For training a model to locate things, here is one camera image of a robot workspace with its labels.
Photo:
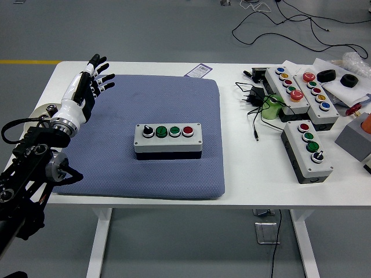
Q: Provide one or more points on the silver floor socket plate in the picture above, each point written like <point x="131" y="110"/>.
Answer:
<point x="265" y="233"/>

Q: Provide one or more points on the white table leg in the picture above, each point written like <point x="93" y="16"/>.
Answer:
<point x="305" y="246"/>
<point x="98" y="246"/>

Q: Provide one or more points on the five-button box, mushroom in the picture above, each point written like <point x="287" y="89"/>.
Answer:
<point x="327" y="116"/>
<point x="298" y="108"/>

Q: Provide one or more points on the blue-grey padded mat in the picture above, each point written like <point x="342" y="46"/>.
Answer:
<point x="179" y="179"/>

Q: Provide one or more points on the five-button box, mushroom near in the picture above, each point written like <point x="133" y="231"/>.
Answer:
<point x="298" y="108"/>

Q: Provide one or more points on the black power adapter plug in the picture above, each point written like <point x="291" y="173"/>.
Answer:
<point x="256" y="94"/>

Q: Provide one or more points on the purple barcode label card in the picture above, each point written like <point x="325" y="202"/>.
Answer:
<point x="198" y="70"/>

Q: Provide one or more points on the orange object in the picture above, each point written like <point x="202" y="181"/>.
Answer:
<point x="366" y="123"/>

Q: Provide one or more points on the silver metal bracket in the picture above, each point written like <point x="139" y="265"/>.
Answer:
<point x="262" y="212"/>

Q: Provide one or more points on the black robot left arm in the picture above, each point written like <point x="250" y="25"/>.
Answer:
<point x="29" y="173"/>

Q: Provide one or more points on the light green plastic piece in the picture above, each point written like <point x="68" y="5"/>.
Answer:
<point x="271" y="113"/>

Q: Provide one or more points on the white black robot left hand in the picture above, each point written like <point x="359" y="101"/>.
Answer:
<point x="72" y="110"/>

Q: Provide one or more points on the grey four-control button box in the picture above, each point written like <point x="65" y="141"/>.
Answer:
<point x="174" y="144"/>
<point x="319" y="171"/>

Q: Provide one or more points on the grey block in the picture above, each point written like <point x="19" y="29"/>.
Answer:
<point x="352" y="139"/>

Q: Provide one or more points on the clear bubble wrap bag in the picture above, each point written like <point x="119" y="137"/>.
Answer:
<point x="355" y="62"/>

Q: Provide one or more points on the white shallow plate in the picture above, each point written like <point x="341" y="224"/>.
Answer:
<point x="37" y="111"/>

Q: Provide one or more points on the small black device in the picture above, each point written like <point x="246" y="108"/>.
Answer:
<point x="258" y="73"/>

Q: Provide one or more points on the five-button box, mushroom far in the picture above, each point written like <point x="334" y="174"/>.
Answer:
<point x="327" y="116"/>

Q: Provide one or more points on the large white paper sheet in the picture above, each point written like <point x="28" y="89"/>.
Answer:
<point x="345" y="94"/>

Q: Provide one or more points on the red handwheel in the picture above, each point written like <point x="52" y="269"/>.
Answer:
<point x="354" y="110"/>

